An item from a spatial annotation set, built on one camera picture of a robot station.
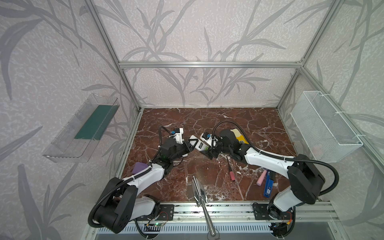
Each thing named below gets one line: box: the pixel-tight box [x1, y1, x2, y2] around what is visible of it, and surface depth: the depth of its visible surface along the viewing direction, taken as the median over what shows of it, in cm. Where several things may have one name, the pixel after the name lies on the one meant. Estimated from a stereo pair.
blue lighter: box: [263, 169, 274, 198], surface depth 80 cm
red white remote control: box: [189, 135, 211, 151], surface depth 82 cm
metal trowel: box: [192, 176, 216, 237], surface depth 79 cm
